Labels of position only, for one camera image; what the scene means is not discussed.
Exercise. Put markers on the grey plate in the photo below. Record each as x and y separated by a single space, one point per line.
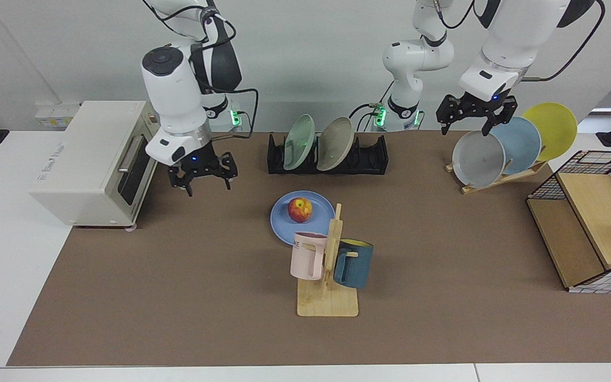
478 162

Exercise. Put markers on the wooden plate stand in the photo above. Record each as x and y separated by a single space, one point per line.
491 184

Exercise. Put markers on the light blue plate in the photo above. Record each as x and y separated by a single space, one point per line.
520 140

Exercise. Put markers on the red yellow apple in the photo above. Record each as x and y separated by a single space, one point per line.
299 210

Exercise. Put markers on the beige plate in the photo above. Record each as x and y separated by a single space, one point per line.
334 144

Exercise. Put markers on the brown table cloth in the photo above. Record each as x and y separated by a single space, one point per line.
178 297

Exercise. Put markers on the pale toaster oven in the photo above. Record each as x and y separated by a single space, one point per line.
83 170

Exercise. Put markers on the black dish rack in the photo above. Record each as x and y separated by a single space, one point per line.
372 159

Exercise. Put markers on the teal mug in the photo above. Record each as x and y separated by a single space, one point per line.
356 265

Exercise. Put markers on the pink mug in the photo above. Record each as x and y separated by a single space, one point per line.
305 257

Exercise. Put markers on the periwinkle blue plate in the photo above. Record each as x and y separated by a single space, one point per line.
283 223

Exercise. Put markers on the white wall socket box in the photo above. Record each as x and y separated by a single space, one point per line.
53 115

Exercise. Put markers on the yellow plate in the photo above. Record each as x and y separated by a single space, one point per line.
552 127

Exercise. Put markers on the wooden cup stand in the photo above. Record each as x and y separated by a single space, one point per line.
326 303

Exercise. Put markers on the pale green plate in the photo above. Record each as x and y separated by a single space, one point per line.
299 143

